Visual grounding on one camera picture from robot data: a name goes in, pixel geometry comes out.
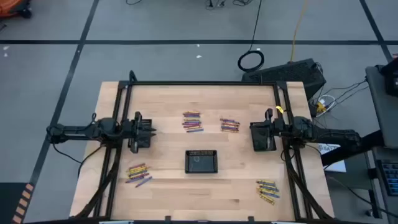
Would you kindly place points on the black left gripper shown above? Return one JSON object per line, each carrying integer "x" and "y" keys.
{"x": 135, "y": 130}

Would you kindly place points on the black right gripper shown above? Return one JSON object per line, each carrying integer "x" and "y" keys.
{"x": 278, "y": 129}

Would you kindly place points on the black plastic slotted basket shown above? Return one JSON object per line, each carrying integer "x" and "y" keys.
{"x": 257, "y": 143}
{"x": 201, "y": 165}
{"x": 147, "y": 143}

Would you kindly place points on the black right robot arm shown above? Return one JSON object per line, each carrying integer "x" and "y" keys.
{"x": 326, "y": 135}

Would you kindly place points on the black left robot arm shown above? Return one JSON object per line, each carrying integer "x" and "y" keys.
{"x": 81, "y": 132}

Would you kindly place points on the yellow tape tag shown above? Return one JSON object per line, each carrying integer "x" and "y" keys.
{"x": 279, "y": 109}

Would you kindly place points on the black computer tower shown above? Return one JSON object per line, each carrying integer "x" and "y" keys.
{"x": 289, "y": 73}

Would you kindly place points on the yellow power plug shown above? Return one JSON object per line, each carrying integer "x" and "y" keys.
{"x": 320, "y": 108}

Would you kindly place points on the white paper sheet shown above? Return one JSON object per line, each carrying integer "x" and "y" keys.
{"x": 337, "y": 166}

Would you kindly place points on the black stand beam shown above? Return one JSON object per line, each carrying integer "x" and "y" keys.
{"x": 351, "y": 149}

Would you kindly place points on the grey cart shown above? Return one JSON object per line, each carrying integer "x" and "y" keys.
{"x": 382, "y": 109}

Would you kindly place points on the keyboard with blue keys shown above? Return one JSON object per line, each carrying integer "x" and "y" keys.
{"x": 390, "y": 177}

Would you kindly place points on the black mat with orange stripes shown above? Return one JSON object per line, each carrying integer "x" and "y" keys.
{"x": 22, "y": 202}

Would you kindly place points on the orange machine with wheels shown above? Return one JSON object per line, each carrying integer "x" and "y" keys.
{"x": 9, "y": 6}

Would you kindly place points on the black edge bracket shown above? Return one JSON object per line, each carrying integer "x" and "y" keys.
{"x": 168, "y": 218}
{"x": 251, "y": 218}

